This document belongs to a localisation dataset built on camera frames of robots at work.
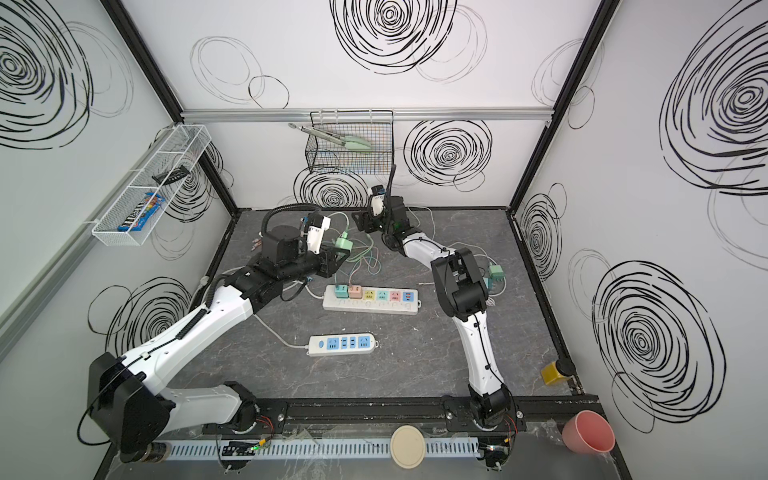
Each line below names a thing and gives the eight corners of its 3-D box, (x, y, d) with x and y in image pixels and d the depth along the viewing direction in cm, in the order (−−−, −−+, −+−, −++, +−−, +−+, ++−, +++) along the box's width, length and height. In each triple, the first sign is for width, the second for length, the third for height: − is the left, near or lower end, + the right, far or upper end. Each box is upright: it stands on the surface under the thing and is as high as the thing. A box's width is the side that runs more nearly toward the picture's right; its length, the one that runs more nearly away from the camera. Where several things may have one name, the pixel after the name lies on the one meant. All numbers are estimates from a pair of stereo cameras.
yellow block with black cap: (542, 385, 81) (558, 375, 73) (538, 370, 83) (553, 359, 75) (559, 385, 81) (577, 375, 73) (554, 370, 83) (571, 359, 75)
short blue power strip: (308, 355, 85) (306, 351, 83) (311, 337, 89) (309, 333, 86) (378, 355, 85) (377, 351, 83) (378, 337, 89) (378, 333, 86)
